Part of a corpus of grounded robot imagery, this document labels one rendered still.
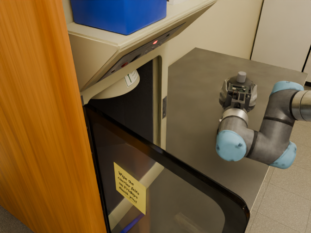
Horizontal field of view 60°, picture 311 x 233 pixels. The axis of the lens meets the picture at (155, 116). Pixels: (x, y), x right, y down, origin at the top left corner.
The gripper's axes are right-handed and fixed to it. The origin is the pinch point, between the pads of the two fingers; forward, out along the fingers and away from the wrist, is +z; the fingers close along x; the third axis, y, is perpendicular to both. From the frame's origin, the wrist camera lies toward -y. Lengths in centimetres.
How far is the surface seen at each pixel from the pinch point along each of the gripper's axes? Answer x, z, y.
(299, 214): -58, 46, -114
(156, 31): 14, -51, 36
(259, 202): -31, 48, -114
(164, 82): 19.7, -26.9, 14.1
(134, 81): 24.2, -36.9, 18.9
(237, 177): -4.7, -22.4, -20.0
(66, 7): 27, -54, 39
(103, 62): 19, -59, 34
